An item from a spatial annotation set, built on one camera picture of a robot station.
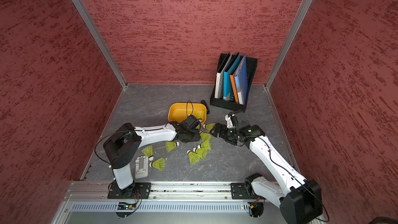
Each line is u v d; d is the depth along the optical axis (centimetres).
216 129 70
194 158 85
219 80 90
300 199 38
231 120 65
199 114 97
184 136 70
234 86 91
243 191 74
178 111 103
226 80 89
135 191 67
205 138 90
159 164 78
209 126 94
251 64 104
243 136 55
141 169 79
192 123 72
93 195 75
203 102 105
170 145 85
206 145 85
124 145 50
